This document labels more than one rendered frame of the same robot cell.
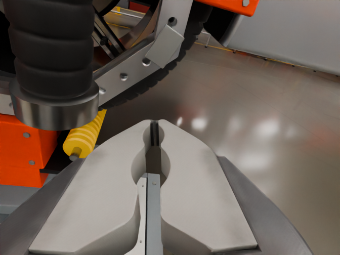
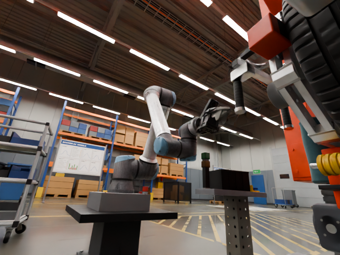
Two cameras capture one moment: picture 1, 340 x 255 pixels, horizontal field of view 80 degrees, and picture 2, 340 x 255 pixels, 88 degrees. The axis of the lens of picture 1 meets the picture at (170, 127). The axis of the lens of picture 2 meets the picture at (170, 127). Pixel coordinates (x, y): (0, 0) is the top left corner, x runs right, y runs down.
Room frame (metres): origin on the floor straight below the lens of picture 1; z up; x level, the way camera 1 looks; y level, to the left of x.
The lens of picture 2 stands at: (0.67, -0.36, 0.42)
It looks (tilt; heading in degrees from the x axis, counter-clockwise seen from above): 21 degrees up; 167
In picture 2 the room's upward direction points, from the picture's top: 3 degrees clockwise
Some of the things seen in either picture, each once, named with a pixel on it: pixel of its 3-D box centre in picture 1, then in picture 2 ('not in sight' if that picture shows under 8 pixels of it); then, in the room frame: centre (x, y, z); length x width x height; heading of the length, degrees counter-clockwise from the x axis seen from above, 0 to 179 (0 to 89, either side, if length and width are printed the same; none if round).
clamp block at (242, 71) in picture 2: not in sight; (242, 73); (0.13, 0.07, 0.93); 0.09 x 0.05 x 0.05; 14
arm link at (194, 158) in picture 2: not in sight; (186, 150); (-0.21, -0.06, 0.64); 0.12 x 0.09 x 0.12; 106
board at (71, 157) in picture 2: not in sight; (78, 170); (-5.64, -1.87, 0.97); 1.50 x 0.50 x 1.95; 111
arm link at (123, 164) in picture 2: not in sight; (125, 167); (-0.74, -0.38, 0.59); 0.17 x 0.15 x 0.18; 106
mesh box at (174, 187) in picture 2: not in sight; (177, 192); (-8.49, 2.28, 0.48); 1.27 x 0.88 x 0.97; 21
